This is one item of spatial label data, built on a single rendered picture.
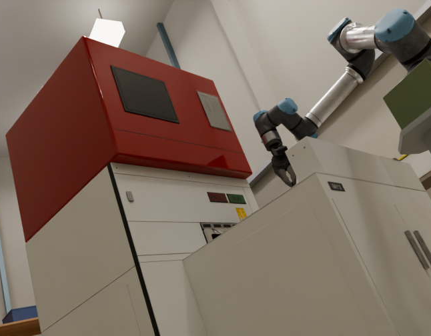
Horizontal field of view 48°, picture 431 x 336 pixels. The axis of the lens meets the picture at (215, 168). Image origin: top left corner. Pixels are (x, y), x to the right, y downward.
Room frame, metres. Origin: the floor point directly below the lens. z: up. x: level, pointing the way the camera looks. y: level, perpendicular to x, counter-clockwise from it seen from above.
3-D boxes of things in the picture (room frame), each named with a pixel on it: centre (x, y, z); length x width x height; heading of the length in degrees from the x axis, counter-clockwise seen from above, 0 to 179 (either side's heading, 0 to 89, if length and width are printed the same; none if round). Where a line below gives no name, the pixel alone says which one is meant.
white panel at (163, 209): (1.88, 0.12, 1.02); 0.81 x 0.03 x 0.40; 144
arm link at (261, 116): (1.80, -0.26, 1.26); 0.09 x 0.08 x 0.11; 53
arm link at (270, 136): (1.81, -0.26, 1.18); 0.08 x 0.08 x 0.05
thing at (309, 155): (1.64, -0.43, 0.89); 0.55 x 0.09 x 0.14; 144
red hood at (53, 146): (2.07, 0.38, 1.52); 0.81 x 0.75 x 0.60; 144
